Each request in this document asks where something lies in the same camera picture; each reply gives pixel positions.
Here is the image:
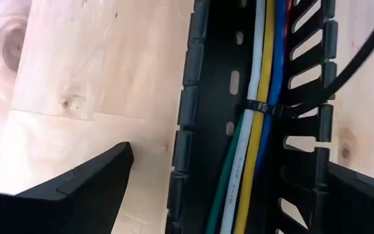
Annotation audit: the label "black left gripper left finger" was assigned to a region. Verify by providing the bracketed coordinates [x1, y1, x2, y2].
[0, 141, 135, 234]

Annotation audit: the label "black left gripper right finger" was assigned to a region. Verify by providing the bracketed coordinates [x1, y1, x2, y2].
[316, 161, 374, 234]

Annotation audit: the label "green cable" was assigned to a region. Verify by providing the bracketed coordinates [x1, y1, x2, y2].
[205, 112, 245, 234]

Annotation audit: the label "looped black zip tie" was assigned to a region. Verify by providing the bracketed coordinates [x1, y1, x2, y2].
[243, 0, 374, 120]

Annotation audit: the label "yellow cable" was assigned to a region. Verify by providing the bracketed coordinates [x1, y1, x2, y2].
[233, 0, 277, 234]

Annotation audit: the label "bundle of coloured wires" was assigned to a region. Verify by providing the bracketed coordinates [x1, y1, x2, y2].
[284, 0, 295, 38]
[253, 0, 288, 183]

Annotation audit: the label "black slotted cable duct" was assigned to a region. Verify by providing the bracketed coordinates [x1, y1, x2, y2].
[165, 0, 340, 234]

